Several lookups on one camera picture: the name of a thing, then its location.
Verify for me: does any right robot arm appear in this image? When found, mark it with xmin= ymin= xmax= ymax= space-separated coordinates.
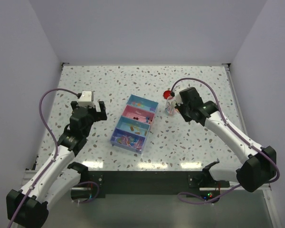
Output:
xmin=172 ymin=87 xmax=278 ymax=192

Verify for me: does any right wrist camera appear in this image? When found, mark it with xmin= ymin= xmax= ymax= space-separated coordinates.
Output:
xmin=169 ymin=92 xmax=183 ymax=106

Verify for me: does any pink candy bin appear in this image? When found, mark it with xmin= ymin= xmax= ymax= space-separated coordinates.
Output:
xmin=122 ymin=105 xmax=155 ymax=124

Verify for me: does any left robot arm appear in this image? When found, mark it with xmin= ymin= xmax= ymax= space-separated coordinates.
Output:
xmin=6 ymin=101 xmax=107 ymax=228

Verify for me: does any clear plastic jar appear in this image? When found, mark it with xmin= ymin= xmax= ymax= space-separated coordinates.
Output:
xmin=165 ymin=99 xmax=176 ymax=116

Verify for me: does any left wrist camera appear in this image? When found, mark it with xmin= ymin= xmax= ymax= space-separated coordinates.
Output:
xmin=77 ymin=91 xmax=95 ymax=108

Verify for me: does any purple candy bin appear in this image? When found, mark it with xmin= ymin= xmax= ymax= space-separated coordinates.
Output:
xmin=110 ymin=128 xmax=146 ymax=154

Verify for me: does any red jar lid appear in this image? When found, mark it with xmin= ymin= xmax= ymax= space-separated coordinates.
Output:
xmin=163 ymin=90 xmax=173 ymax=100

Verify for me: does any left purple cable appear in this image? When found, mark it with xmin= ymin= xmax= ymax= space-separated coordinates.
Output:
xmin=6 ymin=88 xmax=100 ymax=228

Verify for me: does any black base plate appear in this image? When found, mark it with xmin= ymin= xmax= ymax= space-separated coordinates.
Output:
xmin=61 ymin=170 xmax=230 ymax=206

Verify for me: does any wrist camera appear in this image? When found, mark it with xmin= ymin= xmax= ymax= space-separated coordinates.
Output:
xmin=169 ymin=92 xmax=183 ymax=106
xmin=77 ymin=91 xmax=95 ymax=108

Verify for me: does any blue end candy bin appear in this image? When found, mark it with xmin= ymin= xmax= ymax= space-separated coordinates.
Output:
xmin=127 ymin=95 xmax=159 ymax=113

